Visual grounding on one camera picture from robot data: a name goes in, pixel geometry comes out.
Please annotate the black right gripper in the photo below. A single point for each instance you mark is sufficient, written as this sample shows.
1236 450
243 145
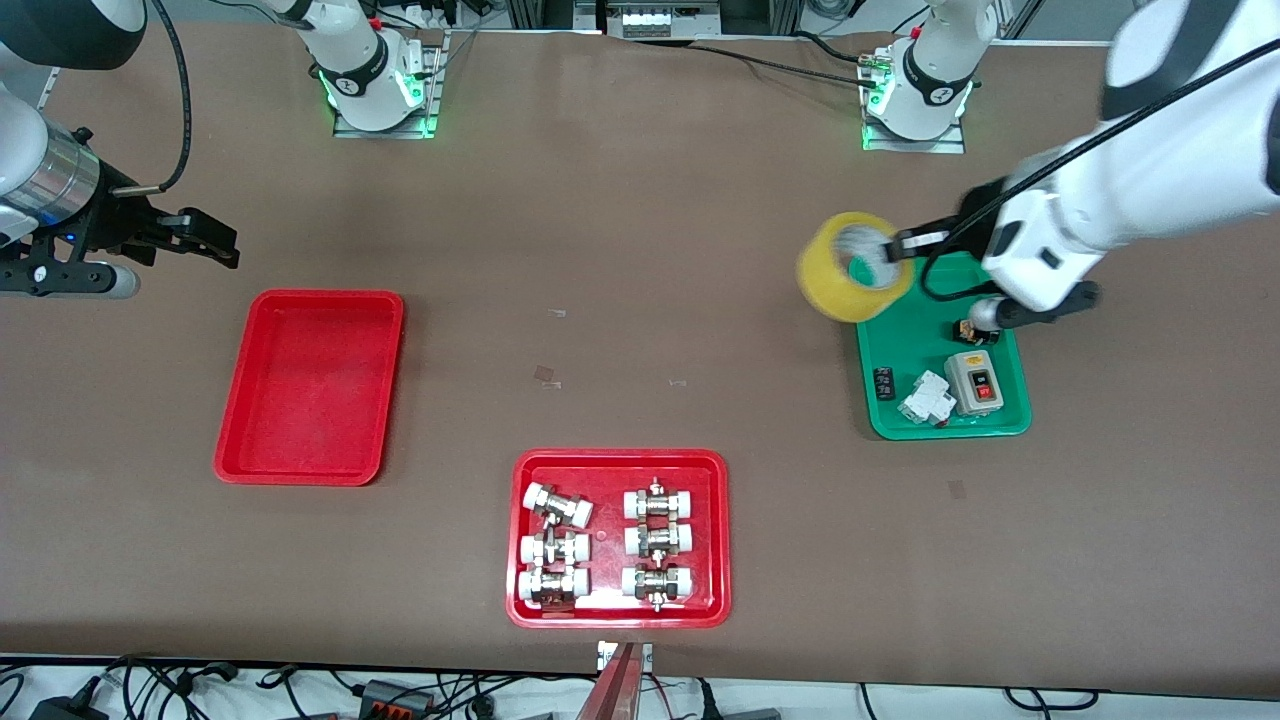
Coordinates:
118 222

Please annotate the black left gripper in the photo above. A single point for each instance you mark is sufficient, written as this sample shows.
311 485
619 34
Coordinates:
972 218

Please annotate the yellow tape roll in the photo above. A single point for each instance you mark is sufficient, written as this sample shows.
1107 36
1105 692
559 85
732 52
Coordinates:
830 280

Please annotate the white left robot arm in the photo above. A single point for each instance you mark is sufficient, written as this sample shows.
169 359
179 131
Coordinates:
1180 170

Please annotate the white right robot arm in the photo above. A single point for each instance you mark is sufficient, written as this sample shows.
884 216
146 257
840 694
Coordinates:
345 50

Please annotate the green plastic tray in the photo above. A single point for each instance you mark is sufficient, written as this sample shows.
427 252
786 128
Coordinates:
910 350

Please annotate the empty red plastic tray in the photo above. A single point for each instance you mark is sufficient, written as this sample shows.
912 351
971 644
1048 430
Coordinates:
310 390

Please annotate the red tray with fittings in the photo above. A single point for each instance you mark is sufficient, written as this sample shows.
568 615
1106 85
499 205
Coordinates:
610 470

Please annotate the small black gold component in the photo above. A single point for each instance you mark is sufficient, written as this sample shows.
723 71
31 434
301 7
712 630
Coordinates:
975 335

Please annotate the small black terminal block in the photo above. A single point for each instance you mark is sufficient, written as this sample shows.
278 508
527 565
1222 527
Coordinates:
884 384

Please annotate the white circuit breaker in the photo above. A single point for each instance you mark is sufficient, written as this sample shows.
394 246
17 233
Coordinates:
925 398

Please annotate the white power strip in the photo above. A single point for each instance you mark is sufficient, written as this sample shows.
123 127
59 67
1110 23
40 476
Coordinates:
668 20

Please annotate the metal fitting with white caps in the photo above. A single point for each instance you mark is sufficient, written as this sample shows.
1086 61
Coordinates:
658 502
553 548
658 540
558 505
657 583
553 585

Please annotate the black power adapter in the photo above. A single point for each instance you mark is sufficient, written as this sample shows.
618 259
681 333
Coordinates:
68 708

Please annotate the black adapter with orange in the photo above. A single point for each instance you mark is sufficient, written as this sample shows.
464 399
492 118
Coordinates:
398 697

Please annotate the aluminium profile beam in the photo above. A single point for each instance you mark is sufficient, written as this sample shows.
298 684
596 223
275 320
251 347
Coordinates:
612 690

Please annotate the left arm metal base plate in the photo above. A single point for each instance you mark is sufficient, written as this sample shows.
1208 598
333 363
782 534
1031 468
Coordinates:
950 140

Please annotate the grey switch box red button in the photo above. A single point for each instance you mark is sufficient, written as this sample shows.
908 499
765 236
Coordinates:
972 385

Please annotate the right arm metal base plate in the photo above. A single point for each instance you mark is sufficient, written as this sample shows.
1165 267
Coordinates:
432 90

